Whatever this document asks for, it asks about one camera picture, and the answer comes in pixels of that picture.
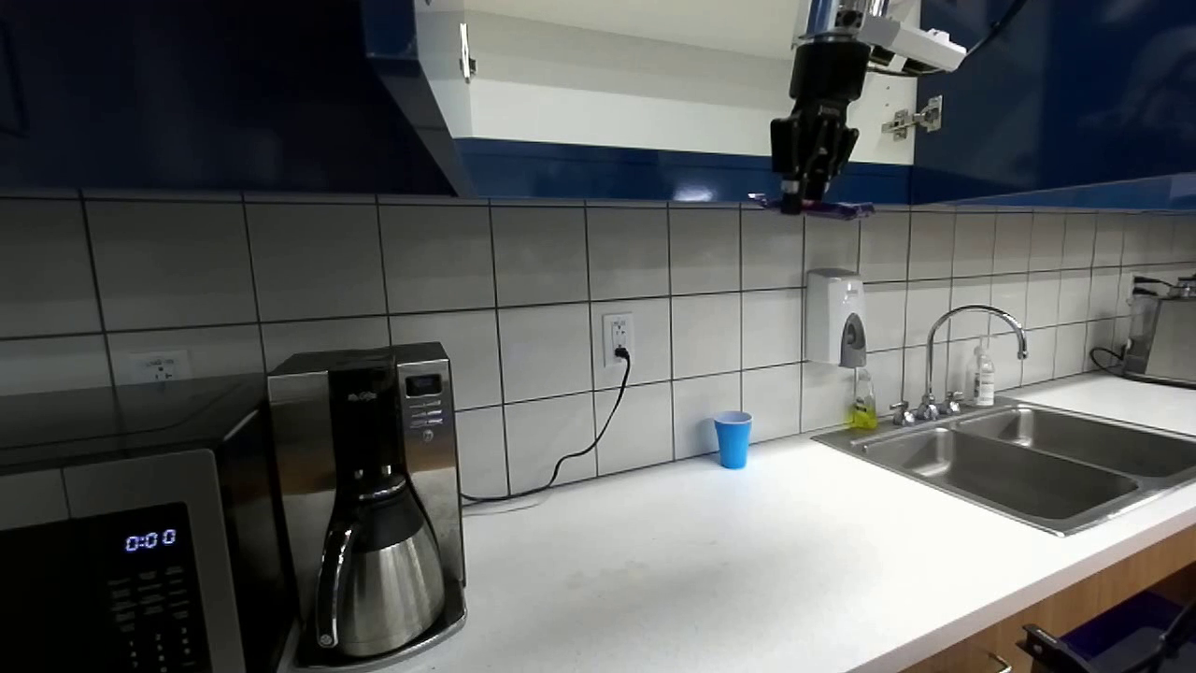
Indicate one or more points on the small white pump bottle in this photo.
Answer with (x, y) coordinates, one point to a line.
(984, 377)

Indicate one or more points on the blue plastic cup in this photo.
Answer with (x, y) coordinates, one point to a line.
(735, 443)

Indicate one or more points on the stainless steel double sink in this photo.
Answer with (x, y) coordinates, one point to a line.
(996, 469)

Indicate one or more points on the white wall soap dispenser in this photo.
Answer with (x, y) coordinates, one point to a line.
(831, 317)

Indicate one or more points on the open blue cabinet door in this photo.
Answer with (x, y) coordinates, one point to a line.
(1070, 86)

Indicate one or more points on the chrome gooseneck faucet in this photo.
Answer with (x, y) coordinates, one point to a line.
(953, 317)

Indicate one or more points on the closed blue wall cabinet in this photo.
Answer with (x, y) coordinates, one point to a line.
(188, 86)

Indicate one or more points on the dark blue seat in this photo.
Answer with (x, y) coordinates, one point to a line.
(1122, 638)

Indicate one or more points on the wooden base cabinet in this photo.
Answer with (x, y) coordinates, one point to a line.
(1058, 602)

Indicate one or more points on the black microwave oven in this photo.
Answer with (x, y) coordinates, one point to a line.
(126, 537)

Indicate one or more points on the silver toaster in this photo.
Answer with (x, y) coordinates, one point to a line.
(1167, 331)

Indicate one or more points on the black steel coffee maker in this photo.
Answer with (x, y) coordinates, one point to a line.
(422, 422)

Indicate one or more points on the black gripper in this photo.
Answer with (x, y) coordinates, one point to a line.
(822, 86)

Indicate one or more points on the yellow dish soap bottle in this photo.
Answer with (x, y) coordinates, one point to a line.
(859, 417)

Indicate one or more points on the purple protein bar packet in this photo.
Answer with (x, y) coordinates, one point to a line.
(842, 208)

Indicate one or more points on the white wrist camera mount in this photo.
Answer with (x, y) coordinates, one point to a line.
(917, 42)

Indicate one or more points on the white wall outlet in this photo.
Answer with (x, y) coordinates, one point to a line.
(619, 331)
(162, 366)

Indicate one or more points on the stainless steel coffee carafe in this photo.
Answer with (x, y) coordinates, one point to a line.
(387, 583)

